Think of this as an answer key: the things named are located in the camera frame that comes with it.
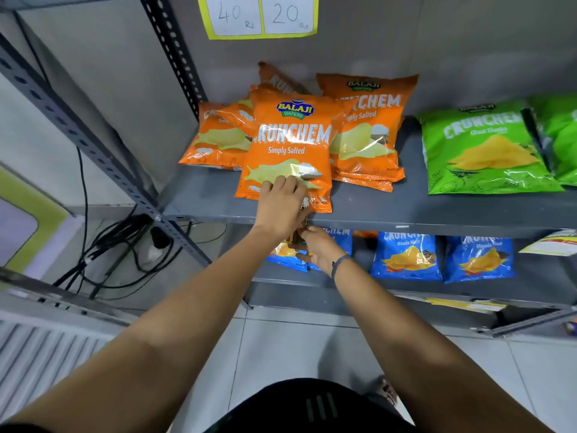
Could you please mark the white ribbed panel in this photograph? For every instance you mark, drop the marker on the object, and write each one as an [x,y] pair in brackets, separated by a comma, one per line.
[40,356]

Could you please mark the black shorts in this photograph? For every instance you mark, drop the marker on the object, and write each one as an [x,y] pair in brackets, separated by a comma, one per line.
[306,408]

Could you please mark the green and white board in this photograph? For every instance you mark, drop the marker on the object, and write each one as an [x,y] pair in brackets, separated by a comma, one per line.
[31,216]

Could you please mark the blue chip packet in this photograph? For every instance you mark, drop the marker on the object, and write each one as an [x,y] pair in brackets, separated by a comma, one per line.
[408,259]
[340,241]
[284,256]
[480,261]

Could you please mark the orange snack bag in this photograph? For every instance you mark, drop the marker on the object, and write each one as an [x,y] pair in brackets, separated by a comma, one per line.
[288,139]

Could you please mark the yellow bordered paper sign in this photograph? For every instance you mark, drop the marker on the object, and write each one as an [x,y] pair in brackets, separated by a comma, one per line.
[259,15]

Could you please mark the large green chip packet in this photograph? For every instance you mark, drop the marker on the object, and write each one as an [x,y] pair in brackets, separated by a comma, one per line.
[482,153]

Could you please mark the person's left hand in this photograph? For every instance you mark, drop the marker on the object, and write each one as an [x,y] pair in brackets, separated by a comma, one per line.
[279,207]

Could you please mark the flat yellow packets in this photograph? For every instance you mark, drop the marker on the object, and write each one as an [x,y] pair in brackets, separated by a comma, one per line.
[455,304]

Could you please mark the grey metal rail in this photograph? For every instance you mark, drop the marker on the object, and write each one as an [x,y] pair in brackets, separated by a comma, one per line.
[67,295]

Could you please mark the person's right forearm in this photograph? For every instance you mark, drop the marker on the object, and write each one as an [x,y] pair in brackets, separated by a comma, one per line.
[405,342]

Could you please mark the grey metal shelf rack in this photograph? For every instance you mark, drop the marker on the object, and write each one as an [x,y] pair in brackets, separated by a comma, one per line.
[369,209]

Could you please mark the white and yellow packet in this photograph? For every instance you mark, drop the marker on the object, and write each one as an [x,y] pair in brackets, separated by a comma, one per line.
[552,243]

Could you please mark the person's foot in sandal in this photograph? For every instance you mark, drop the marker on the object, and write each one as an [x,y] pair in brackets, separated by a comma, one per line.
[388,391]

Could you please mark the pile of orange chip packets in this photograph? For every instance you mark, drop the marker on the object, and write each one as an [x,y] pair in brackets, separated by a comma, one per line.
[365,130]

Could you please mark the person's right fingers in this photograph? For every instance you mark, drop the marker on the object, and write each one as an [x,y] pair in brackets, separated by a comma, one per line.
[308,256]

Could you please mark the person's left fingers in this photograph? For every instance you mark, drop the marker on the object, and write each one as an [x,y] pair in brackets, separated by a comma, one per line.
[284,184]

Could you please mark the person's left forearm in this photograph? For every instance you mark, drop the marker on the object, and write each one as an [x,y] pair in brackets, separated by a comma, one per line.
[171,329]

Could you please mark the person's right hand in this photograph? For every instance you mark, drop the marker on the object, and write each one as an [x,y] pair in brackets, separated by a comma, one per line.
[323,248]

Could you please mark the black wristband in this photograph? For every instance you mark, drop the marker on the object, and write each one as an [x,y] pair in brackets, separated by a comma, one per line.
[339,262]

